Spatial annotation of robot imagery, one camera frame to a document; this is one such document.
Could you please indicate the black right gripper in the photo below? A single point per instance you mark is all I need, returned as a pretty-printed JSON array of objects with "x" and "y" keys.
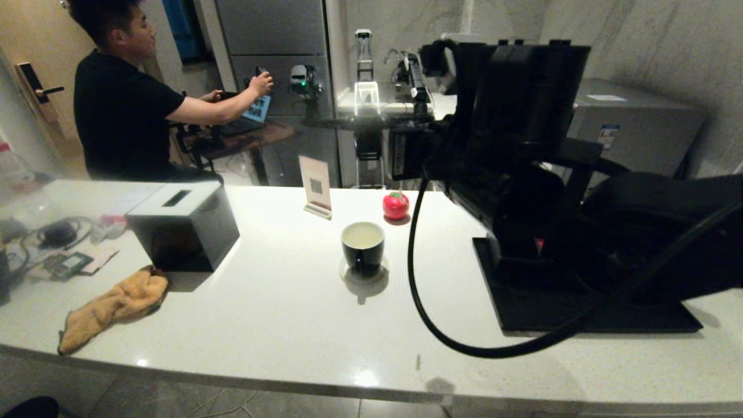
[{"x": 482, "y": 191}]

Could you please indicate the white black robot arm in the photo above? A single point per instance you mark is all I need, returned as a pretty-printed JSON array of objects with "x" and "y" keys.
[{"x": 415, "y": 78}]

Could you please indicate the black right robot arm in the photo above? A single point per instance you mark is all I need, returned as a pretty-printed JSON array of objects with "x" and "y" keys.
[{"x": 638, "y": 232}]

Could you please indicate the grey upright robot arm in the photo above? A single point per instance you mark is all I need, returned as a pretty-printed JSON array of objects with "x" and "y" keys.
[{"x": 364, "y": 55}]

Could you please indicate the teal card packet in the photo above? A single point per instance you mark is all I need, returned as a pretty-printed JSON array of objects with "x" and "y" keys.
[{"x": 69, "y": 264}]

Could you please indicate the person's right hand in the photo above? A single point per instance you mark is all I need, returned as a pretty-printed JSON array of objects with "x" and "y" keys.
[{"x": 261, "y": 84}]

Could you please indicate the person's left hand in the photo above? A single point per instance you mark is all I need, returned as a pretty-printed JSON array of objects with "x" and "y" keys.
[{"x": 213, "y": 95}]

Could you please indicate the black serving tray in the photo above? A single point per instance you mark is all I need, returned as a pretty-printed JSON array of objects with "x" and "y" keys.
[{"x": 522, "y": 316}]

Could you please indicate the red tomato shaped timer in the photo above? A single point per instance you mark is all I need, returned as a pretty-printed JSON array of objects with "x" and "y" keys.
[{"x": 396, "y": 205}]

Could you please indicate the black mug white inside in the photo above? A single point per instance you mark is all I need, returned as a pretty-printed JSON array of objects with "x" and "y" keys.
[{"x": 363, "y": 251}]

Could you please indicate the silver microwave oven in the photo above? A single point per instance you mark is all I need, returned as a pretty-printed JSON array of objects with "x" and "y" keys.
[{"x": 638, "y": 128}]

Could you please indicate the black robot torso column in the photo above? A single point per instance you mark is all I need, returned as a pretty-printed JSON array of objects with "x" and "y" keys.
[{"x": 370, "y": 152}]

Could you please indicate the black round platform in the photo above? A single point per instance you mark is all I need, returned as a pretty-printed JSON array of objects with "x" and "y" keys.
[{"x": 348, "y": 121}]

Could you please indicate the QR code sign card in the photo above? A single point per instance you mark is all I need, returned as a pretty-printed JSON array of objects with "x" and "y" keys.
[{"x": 315, "y": 183}]

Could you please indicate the brown wooden desk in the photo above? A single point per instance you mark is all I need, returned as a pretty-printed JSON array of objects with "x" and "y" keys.
[{"x": 261, "y": 138}]

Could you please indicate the open laptop blue screen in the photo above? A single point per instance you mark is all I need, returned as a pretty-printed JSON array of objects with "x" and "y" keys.
[{"x": 260, "y": 110}]

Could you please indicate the stainless steel refrigerator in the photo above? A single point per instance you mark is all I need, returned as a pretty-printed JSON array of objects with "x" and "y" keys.
[{"x": 273, "y": 29}]

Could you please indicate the black glossy tissue box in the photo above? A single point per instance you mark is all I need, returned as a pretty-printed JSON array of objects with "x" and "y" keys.
[{"x": 186, "y": 227}]

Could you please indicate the printed white paper sheet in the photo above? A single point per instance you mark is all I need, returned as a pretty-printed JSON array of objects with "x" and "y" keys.
[{"x": 133, "y": 197}]

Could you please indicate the orange terry cloth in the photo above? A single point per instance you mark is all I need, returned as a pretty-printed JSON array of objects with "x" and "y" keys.
[{"x": 110, "y": 307}]

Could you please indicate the pink paper envelope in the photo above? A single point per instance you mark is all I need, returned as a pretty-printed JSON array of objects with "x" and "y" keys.
[{"x": 104, "y": 255}]

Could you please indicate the person in black shirt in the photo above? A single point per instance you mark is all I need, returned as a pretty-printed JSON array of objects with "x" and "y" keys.
[{"x": 122, "y": 116}]

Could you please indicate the black electronic door lock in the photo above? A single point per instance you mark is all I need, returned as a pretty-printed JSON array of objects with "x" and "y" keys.
[{"x": 35, "y": 87}]

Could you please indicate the clear plastic bottle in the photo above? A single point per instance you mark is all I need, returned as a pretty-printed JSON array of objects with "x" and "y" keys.
[{"x": 14, "y": 168}]

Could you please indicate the black rounded object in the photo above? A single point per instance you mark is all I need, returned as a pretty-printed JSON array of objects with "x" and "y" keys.
[{"x": 29, "y": 407}]

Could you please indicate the glowing white frame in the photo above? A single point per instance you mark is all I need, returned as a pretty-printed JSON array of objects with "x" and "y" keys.
[{"x": 367, "y": 85}]

